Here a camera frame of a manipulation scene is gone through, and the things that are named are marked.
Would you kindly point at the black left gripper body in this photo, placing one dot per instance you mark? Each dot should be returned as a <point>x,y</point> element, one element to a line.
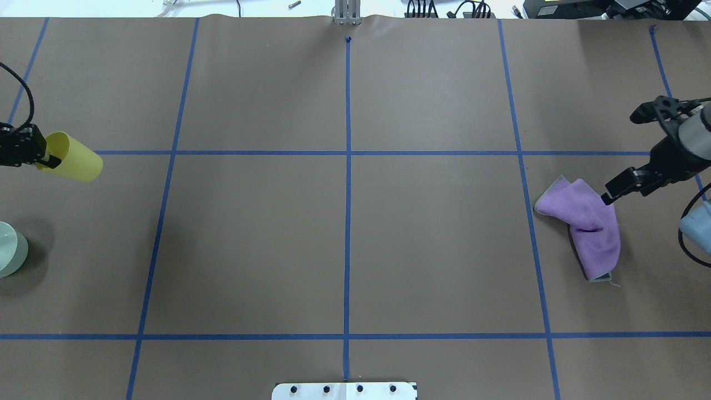
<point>22,146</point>

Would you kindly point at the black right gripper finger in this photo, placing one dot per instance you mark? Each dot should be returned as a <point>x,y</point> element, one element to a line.
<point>637,176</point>
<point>615,191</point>

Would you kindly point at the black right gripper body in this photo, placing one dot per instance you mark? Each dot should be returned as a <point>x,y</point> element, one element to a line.
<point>671,157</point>

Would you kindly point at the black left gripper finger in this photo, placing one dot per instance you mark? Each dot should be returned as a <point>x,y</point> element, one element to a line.
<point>49,162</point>

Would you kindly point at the yellow plastic cup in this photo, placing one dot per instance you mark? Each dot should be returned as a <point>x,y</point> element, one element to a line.
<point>78,161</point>

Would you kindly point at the purple microfiber cloth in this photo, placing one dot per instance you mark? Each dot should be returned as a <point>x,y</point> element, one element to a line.
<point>592,225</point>

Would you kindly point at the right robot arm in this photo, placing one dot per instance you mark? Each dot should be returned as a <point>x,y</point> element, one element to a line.
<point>693,134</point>

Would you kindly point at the green plastic bowl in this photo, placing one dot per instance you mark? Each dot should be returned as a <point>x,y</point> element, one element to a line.
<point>14,249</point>

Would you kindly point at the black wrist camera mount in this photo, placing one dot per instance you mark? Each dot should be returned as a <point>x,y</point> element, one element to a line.
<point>670,113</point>

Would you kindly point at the aluminium frame post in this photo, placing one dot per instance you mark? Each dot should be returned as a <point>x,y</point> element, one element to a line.
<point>347,13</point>

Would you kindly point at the white camera stand base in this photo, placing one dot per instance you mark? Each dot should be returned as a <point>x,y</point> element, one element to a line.
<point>346,390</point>

